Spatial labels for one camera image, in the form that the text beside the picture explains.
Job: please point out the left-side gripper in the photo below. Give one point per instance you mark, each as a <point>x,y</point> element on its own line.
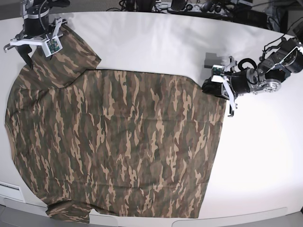
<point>233,84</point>

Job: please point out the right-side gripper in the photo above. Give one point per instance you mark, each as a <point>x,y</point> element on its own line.
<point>34,34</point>

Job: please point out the white label plate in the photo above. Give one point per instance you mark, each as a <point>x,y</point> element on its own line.
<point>12,192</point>

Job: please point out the camouflage T-shirt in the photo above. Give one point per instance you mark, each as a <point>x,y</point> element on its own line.
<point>119,142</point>

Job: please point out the left-side wrist camera board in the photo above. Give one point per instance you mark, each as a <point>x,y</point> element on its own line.
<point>217,70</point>

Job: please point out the right-side wrist camera board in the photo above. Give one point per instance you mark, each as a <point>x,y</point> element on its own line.
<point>51,47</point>

